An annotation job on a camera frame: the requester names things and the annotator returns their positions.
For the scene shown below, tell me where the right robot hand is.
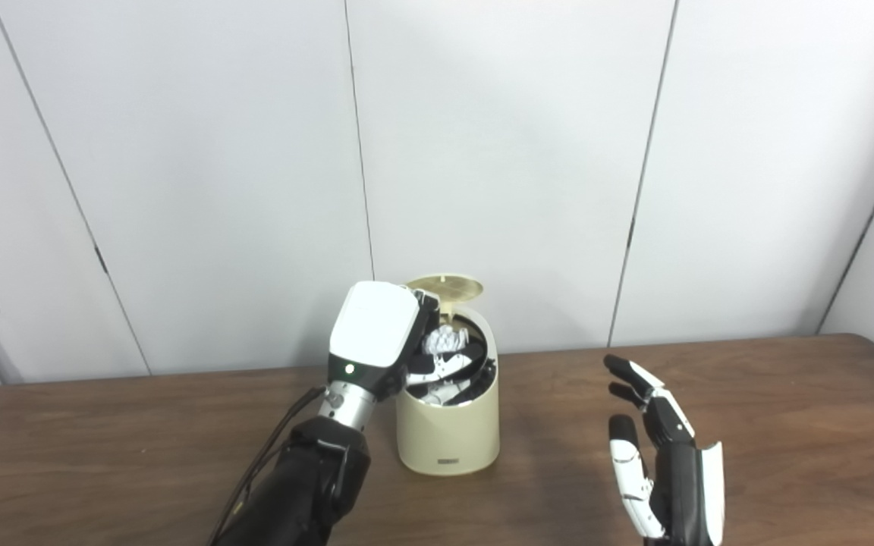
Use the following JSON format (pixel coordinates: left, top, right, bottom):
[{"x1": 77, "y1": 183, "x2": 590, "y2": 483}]
[{"x1": 604, "y1": 353, "x2": 726, "y2": 546}]

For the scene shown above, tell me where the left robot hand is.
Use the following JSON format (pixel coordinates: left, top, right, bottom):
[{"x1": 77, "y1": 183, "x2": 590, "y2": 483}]
[{"x1": 327, "y1": 281, "x2": 495, "y2": 406}]

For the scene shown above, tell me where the white paper ball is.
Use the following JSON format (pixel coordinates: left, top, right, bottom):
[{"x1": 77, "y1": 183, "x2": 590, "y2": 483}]
[{"x1": 423, "y1": 326, "x2": 470, "y2": 356}]

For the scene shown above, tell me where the cream round bin lid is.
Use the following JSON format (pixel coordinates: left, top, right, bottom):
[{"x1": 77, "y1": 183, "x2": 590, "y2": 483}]
[{"x1": 405, "y1": 275, "x2": 484, "y2": 319}]

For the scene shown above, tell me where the cream-colored bin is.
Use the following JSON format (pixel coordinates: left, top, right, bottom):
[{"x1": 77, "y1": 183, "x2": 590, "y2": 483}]
[{"x1": 395, "y1": 275, "x2": 501, "y2": 477}]

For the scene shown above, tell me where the black bin liner bag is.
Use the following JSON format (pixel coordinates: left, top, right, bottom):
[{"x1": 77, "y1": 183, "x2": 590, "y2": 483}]
[{"x1": 407, "y1": 318, "x2": 497, "y2": 406}]

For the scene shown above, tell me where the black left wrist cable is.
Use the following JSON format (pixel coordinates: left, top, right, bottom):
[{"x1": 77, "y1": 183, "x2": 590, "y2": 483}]
[{"x1": 208, "y1": 385, "x2": 328, "y2": 546}]

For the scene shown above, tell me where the thin black left arm wire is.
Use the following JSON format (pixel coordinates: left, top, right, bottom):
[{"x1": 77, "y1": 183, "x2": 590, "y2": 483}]
[{"x1": 228, "y1": 444, "x2": 286, "y2": 526}]

